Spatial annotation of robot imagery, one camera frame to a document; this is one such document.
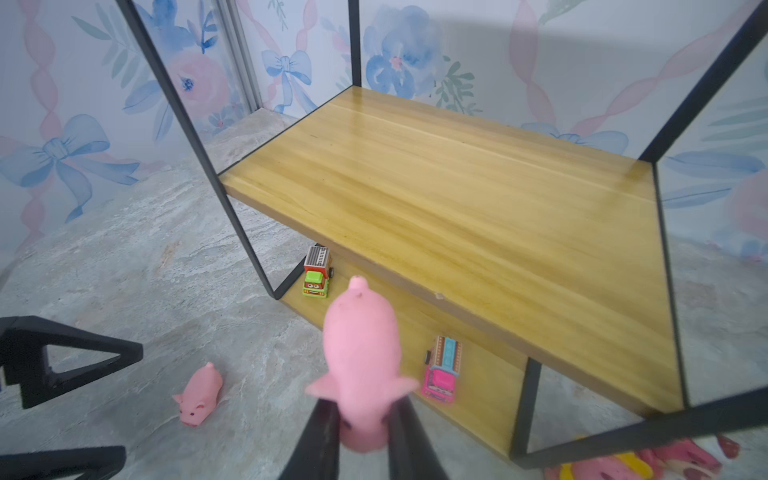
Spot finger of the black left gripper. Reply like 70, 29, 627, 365
1, 446, 127, 480
0, 315, 145, 410

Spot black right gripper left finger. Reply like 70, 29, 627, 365
278, 399, 341, 480

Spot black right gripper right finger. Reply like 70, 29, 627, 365
387, 396, 448, 480

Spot colourful robot toy pink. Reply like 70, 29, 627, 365
421, 335, 463, 404

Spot pink pig toy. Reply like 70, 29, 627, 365
305, 275, 419, 453
172, 362, 224, 427

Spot brown green robot toy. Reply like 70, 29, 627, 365
302, 244, 334, 298

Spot pink bear toy yellow petals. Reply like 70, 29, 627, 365
544, 452, 654, 480

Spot pink bear toy with cherry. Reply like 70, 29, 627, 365
636, 435, 741, 480

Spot wooden shelf black metal frame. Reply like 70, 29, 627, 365
119, 1, 767, 469

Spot aluminium corner post left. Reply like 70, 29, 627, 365
216, 0, 262, 113

